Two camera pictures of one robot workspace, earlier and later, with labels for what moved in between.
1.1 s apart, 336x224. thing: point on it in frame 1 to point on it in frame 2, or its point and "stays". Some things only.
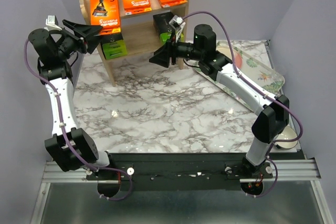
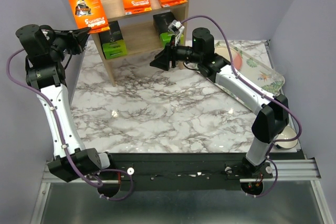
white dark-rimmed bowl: x=288 y=134 stays
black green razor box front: x=113 y=45 stays
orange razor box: x=105 y=10 to x=86 y=5
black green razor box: x=163 y=27 stays
